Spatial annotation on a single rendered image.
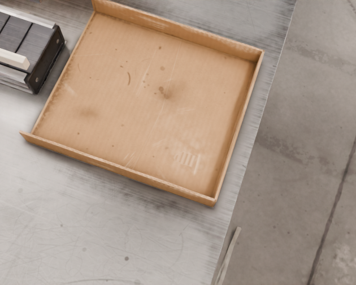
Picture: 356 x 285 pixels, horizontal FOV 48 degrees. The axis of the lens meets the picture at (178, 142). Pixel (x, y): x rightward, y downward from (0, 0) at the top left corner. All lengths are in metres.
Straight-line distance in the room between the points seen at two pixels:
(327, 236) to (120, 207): 1.05
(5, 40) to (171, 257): 0.41
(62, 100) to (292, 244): 1.04
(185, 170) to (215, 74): 0.17
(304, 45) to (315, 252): 0.83
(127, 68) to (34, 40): 0.15
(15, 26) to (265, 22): 0.42
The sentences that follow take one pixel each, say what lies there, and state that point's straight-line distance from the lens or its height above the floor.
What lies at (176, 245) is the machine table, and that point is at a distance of 0.59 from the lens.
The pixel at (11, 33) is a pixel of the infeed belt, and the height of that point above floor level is 0.88.
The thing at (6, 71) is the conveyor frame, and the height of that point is 0.88.
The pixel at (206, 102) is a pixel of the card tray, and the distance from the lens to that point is 0.65.
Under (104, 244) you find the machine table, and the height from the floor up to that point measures 0.83.
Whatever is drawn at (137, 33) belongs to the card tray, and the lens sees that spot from 0.72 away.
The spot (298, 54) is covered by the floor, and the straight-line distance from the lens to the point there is 1.77.
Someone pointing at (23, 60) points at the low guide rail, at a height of 0.91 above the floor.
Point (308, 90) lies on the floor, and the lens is 1.70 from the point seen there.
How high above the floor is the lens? 1.42
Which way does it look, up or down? 70 degrees down
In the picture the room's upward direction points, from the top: 6 degrees clockwise
